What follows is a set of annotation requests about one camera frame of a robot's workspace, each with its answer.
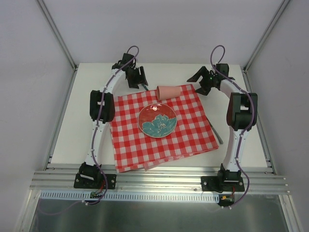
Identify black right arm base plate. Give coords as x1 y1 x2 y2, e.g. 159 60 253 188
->
200 176 245 193

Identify red teal ceramic plate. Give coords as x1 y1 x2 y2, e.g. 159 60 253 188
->
137 103 177 138

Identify aluminium front rail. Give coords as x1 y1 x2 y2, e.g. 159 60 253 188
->
30 164 291 195

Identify salmon pink plastic cup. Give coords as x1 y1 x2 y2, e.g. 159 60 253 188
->
156 86 181 101

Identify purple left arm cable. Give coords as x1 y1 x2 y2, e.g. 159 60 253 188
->
38 45 140 216

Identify aluminium frame post left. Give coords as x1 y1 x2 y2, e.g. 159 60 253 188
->
35 0 78 71

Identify red white checkered cloth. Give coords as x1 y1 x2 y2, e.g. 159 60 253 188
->
111 85 219 173

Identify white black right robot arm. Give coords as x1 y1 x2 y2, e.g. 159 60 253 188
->
187 63 258 191

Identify silver table knife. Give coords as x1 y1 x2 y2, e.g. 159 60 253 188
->
207 118 224 145

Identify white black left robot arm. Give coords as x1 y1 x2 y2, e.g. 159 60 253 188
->
79 52 148 188

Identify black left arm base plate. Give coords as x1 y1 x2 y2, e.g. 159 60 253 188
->
73 173 117 189

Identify aluminium frame post right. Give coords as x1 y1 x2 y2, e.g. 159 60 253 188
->
243 0 292 73

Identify aluminium frame post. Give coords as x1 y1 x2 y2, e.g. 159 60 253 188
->
35 0 78 71
243 0 292 73

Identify white slotted cable duct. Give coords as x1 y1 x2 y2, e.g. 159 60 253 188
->
40 190 219 203

